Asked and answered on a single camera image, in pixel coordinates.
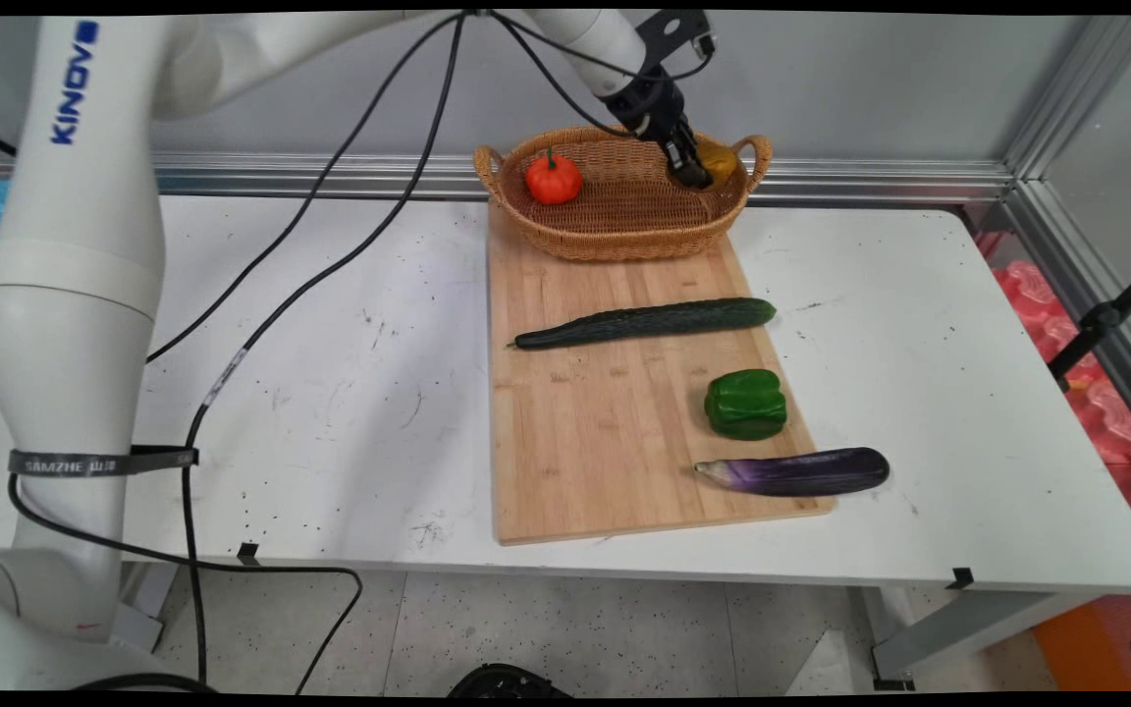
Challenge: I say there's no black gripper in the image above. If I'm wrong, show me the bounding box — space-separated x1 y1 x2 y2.
601 65 716 190

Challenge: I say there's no yellow toy vegetable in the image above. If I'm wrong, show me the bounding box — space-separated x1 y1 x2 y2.
699 142 739 188

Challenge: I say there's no small orange pumpkin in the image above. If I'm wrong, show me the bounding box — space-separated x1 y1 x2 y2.
524 147 584 207

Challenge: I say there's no long dark green cucumber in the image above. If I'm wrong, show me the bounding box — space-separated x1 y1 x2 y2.
509 298 778 352

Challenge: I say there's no green bell pepper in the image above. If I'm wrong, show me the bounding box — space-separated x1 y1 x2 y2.
703 368 789 442

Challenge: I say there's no bamboo cutting board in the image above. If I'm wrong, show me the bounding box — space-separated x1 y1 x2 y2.
487 201 837 547

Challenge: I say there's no purple eggplant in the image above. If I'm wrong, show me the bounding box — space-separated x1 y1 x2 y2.
693 447 891 498

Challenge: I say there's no black tripod stand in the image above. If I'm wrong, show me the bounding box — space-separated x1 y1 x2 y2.
1047 251 1131 392

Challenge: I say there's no red foam floor mat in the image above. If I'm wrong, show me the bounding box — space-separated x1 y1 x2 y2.
976 231 1131 688

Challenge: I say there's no grey table leg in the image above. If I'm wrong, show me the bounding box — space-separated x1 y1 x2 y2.
860 586 1104 690

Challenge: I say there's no round black floor object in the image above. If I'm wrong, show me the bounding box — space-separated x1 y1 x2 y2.
447 663 574 699

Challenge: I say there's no woven wicker basket with handles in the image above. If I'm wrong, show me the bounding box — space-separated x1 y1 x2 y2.
472 125 774 262

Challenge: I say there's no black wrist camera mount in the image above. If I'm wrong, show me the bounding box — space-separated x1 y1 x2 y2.
634 10 718 62

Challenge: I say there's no short black wrist cable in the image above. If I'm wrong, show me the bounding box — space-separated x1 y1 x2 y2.
483 10 716 136

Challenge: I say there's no horizontal aluminium frame rail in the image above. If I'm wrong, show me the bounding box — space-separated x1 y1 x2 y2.
0 145 1016 207

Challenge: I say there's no thin black cable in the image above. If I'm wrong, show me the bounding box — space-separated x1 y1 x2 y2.
145 12 468 364

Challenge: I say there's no slanted aluminium frame rail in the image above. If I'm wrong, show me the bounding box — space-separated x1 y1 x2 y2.
1001 15 1131 458

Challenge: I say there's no black cable with white label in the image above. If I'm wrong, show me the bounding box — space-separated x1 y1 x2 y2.
180 12 470 685

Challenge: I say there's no black cable looping under table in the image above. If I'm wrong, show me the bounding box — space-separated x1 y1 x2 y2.
6 471 365 694

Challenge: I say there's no grey velcro strap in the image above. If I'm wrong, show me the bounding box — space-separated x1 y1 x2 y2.
7 446 200 480

